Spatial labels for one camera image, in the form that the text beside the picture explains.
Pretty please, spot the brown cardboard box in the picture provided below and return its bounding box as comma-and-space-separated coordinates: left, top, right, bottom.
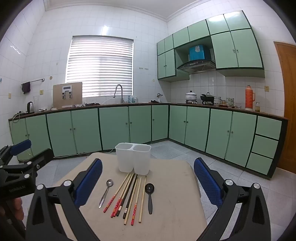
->
53, 82, 83, 108

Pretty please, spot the orange thermos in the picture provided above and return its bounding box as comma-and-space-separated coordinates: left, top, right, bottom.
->
245, 85, 255, 110

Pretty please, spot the white two-compartment utensil holder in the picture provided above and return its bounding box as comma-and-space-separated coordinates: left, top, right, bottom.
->
115, 142, 152, 175

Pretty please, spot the black wok with lid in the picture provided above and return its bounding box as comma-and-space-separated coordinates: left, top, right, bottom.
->
200, 92, 215, 104

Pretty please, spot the brown wooden door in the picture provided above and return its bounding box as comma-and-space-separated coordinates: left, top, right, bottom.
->
273, 41, 296, 174

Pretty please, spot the metal towel bar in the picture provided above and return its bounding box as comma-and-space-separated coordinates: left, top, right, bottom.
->
21, 78, 45, 85

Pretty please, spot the red-tipped wooden chopstick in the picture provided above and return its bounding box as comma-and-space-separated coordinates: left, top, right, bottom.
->
103, 173, 130, 213
131, 177, 142, 226
113, 174, 135, 217
110, 174, 133, 218

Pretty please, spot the white window blind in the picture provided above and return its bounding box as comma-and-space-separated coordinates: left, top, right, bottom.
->
65, 35, 134, 98

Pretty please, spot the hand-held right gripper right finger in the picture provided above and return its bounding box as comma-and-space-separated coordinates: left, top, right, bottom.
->
194, 158, 271, 241

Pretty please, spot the metal spoon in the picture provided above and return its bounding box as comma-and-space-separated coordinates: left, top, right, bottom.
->
99, 179, 114, 208

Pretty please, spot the green base cabinet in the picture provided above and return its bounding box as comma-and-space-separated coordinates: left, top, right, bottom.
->
9, 103, 289, 180

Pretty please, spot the plain wooden chopstick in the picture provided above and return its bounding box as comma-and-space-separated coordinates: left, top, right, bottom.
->
139, 176, 147, 223
124, 177, 141, 225

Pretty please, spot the black spoon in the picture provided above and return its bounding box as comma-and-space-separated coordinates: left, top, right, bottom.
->
145, 183, 155, 215

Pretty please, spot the green wall cabinet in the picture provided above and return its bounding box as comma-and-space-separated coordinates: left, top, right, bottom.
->
157, 10, 265, 82

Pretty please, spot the white cooking pot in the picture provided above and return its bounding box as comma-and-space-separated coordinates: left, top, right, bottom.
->
185, 90, 198, 102

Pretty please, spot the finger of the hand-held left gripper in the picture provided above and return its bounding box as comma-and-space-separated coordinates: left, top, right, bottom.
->
5, 148, 53, 184
0, 139, 32, 163

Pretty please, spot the black range hood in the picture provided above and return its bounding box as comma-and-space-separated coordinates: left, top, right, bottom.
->
176, 60, 216, 75

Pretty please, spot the metal kitchen faucet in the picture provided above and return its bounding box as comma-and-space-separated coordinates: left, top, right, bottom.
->
113, 84, 124, 104

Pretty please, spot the black chopstick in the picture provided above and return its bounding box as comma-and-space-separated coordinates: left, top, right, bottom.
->
116, 173, 137, 217
122, 176, 139, 219

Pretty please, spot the gas stove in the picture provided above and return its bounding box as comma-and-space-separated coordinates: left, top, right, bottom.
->
185, 100, 215, 106

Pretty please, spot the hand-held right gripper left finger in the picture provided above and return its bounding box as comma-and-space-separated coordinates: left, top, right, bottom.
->
26, 158, 103, 241

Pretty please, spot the person's left hand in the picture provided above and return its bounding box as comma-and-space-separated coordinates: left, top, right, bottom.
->
0, 197, 25, 223

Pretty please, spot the blue box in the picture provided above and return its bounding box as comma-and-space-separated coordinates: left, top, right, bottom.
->
188, 44, 208, 61

